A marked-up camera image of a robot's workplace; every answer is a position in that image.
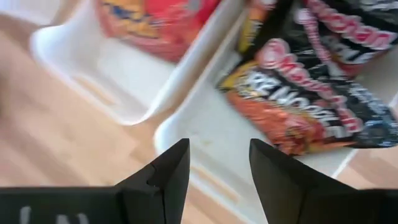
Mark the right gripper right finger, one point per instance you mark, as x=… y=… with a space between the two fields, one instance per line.
x=286 y=189

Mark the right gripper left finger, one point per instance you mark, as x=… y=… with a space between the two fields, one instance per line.
x=161 y=186

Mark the black Fire Noodle pack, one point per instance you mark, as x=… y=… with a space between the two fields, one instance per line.
x=295 y=93
x=348 y=28

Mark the red Saucy Noods pack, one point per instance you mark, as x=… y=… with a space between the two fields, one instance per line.
x=161 y=28

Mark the white plastic bin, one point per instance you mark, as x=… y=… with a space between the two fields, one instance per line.
x=109 y=68
x=217 y=133

